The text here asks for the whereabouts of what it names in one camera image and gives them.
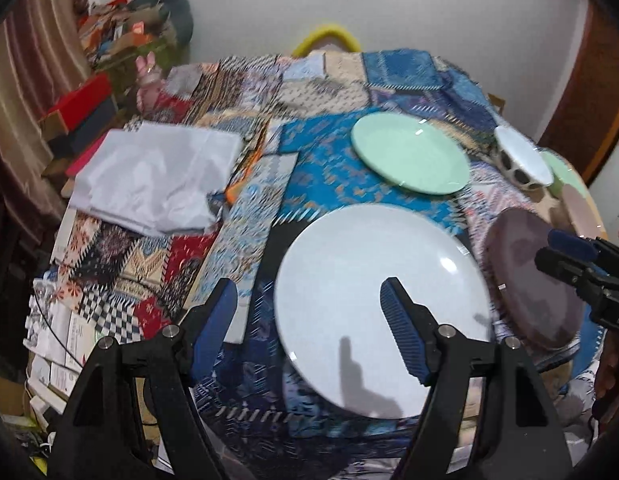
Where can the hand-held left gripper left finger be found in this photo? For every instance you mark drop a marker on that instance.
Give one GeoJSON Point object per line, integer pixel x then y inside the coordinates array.
{"type": "Point", "coordinates": [217, 325]}

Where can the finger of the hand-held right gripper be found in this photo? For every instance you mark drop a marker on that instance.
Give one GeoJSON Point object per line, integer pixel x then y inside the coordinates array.
{"type": "Point", "coordinates": [569, 243]}
{"type": "Point", "coordinates": [559, 266]}

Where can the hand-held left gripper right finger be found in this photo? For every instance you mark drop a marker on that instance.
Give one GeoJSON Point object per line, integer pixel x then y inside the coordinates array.
{"type": "Point", "coordinates": [402, 330]}

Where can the large light blue plate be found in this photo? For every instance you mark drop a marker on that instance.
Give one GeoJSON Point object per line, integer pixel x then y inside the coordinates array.
{"type": "Point", "coordinates": [369, 270]}

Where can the person's right hand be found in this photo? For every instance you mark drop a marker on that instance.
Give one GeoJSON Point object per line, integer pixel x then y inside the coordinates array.
{"type": "Point", "coordinates": [607, 372]}

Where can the pale pink bowl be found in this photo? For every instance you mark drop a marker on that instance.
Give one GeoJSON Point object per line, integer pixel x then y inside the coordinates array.
{"type": "Point", "coordinates": [580, 210]}

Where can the purple brown plate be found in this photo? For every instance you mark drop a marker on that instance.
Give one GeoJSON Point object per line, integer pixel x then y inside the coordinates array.
{"type": "Point", "coordinates": [524, 280]}

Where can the mint green bowl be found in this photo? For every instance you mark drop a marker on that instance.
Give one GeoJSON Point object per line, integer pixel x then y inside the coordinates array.
{"type": "Point", "coordinates": [560, 171]}

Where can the white bowl with dark spots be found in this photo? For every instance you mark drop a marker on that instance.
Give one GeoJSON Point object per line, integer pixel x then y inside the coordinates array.
{"type": "Point", "coordinates": [522, 152]}

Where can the orange pen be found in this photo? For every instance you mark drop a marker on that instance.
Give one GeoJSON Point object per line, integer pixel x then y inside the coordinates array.
{"type": "Point", "coordinates": [234, 191]}

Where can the brown wooden door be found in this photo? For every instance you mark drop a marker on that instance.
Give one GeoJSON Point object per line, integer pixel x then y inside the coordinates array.
{"type": "Point", "coordinates": [594, 85]}

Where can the white grey folded cloth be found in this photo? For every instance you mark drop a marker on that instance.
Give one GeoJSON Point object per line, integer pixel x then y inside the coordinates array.
{"type": "Point", "coordinates": [149, 175]}

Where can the patchwork patterned tablecloth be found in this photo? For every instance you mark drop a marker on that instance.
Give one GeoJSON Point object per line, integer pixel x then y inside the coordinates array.
{"type": "Point", "coordinates": [329, 170]}

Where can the mint green plate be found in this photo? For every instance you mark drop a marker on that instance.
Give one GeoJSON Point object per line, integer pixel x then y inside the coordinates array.
{"type": "Point", "coordinates": [409, 152]}

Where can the dark grey box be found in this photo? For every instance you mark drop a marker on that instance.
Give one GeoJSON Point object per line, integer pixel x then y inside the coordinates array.
{"type": "Point", "coordinates": [86, 125]}

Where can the pink bunny toy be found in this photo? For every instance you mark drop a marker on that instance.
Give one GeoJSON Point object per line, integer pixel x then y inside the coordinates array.
{"type": "Point", "coordinates": [148, 85]}

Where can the red box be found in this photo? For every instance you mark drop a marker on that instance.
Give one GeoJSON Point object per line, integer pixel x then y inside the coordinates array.
{"type": "Point", "coordinates": [79, 97]}

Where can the brown striped curtain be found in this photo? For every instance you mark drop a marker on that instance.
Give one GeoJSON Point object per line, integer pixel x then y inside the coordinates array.
{"type": "Point", "coordinates": [24, 110]}

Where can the yellow curved chair back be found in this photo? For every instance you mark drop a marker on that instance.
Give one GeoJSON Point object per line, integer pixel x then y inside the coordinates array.
{"type": "Point", "coordinates": [329, 30]}

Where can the pile of colourful boxes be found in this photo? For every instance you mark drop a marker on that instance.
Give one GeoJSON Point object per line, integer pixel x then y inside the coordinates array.
{"type": "Point", "coordinates": [119, 30]}

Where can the teal round cushion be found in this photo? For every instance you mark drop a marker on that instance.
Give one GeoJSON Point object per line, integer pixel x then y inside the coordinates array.
{"type": "Point", "coordinates": [177, 10]}

